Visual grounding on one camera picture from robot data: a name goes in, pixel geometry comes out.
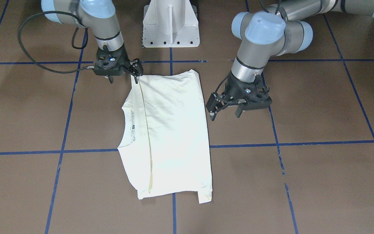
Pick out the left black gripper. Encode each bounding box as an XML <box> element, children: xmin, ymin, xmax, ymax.
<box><xmin>205</xmin><ymin>72</ymin><xmax>272</xmax><ymax>121</ymax></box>

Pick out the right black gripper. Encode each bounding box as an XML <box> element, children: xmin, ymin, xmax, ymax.
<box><xmin>94</xmin><ymin>46</ymin><xmax>143</xmax><ymax>84</ymax></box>

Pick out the cream long sleeve shirt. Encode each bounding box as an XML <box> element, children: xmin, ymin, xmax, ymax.
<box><xmin>117</xmin><ymin>70</ymin><xmax>213</xmax><ymax>203</ymax></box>

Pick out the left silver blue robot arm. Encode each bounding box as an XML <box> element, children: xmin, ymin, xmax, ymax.
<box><xmin>206</xmin><ymin>0</ymin><xmax>374</xmax><ymax>121</ymax></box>

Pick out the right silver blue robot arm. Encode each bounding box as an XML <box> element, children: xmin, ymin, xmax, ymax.
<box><xmin>41</xmin><ymin>0</ymin><xmax>143</xmax><ymax>83</ymax></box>

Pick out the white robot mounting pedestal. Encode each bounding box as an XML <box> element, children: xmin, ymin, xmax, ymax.
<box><xmin>142</xmin><ymin>0</ymin><xmax>200</xmax><ymax>48</ymax></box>

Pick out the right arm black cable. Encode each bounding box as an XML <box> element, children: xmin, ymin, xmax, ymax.
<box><xmin>18</xmin><ymin>11</ymin><xmax>95</xmax><ymax>74</ymax></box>

